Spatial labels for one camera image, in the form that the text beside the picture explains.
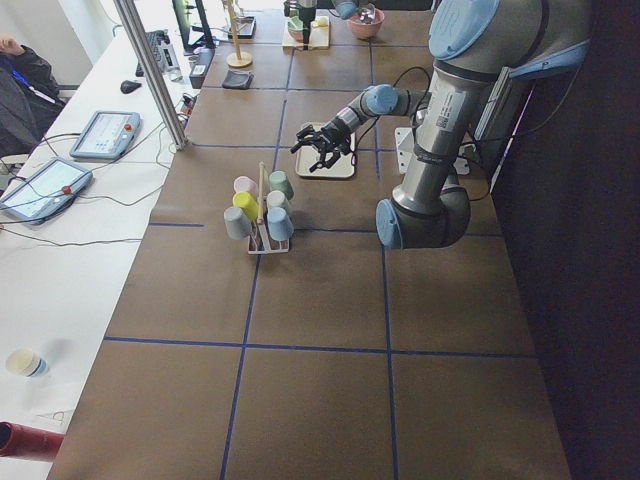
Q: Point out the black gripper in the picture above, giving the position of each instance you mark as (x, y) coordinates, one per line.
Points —
(333, 134)
(305, 8)

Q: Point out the beige rabbit tray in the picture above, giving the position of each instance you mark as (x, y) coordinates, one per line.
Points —
(345, 167)

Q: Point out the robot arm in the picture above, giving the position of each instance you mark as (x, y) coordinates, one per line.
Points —
(343, 8)
(470, 42)

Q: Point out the green cup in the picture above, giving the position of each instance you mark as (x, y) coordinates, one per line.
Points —
(279, 181)

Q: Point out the beige cup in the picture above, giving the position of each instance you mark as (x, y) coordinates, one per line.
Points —
(278, 199)

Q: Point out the pink cup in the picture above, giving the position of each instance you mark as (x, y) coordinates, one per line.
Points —
(246, 184)

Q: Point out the blue cup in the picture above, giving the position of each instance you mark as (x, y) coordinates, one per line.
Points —
(279, 223)

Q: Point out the yellow cup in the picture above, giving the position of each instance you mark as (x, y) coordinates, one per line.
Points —
(247, 203)

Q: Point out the grey cup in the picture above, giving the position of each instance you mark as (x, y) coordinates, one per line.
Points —
(237, 224)

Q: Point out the paper cup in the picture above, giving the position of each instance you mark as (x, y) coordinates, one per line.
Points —
(27, 363)

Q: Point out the white garlic bulb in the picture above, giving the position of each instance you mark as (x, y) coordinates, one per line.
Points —
(319, 22)

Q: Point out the green bowl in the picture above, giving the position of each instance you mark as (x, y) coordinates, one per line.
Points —
(295, 28)

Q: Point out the wooden cutting board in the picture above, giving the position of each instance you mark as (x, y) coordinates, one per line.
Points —
(318, 38)

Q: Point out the pink bowl with ice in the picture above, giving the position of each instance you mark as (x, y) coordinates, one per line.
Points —
(365, 25)

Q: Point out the wooden mug tree stand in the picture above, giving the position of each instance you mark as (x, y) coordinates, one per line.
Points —
(238, 58)

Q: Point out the grey folded cloth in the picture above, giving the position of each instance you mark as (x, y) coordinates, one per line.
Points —
(237, 80)

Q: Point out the black box with label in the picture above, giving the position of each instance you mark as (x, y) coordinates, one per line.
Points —
(200, 63)

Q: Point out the black keyboard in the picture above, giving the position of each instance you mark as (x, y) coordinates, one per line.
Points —
(158, 41)

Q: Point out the computer mouse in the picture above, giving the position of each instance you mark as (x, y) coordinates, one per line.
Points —
(129, 86)

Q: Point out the teach pendant far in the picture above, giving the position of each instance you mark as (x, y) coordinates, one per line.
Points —
(107, 136)

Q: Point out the teach pendant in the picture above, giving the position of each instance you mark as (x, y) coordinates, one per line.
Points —
(107, 136)
(46, 192)

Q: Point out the teach pendant near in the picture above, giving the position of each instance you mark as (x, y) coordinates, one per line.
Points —
(46, 192)

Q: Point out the seated person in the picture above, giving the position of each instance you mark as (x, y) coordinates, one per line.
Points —
(30, 101)

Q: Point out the red cylinder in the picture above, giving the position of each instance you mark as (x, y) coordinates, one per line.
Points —
(28, 443)

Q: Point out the white wire cup rack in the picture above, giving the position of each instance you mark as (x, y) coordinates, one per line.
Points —
(260, 241)

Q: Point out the aluminium frame post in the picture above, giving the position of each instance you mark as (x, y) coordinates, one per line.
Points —
(135, 31)

